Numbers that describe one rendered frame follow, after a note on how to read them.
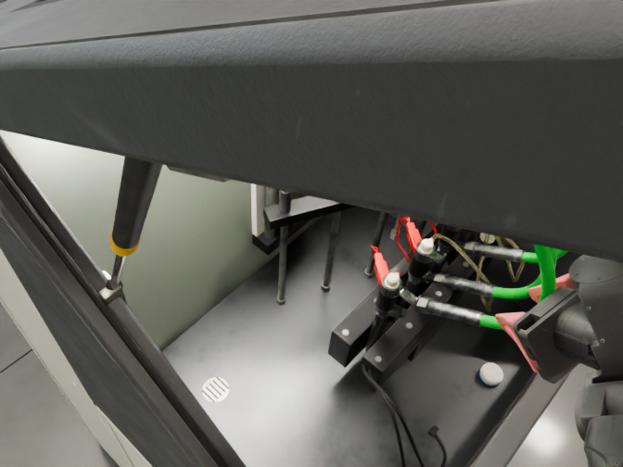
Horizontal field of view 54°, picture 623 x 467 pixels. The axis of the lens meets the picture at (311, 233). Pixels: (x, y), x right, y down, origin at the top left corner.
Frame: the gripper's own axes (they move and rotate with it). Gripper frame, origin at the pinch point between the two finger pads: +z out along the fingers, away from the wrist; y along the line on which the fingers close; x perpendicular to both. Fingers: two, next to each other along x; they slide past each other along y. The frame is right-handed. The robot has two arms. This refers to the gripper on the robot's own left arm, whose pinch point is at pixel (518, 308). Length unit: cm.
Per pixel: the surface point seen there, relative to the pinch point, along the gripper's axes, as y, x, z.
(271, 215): 13.3, -18.2, 31.0
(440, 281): -0.5, 1.2, 19.2
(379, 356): 12.0, 7.4, 23.9
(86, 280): 35.5, -29.3, 1.3
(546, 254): -1.5, -8.0, -7.8
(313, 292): 11, 3, 50
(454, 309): 3.8, -0.1, 8.2
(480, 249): -8.8, 1.6, 20.3
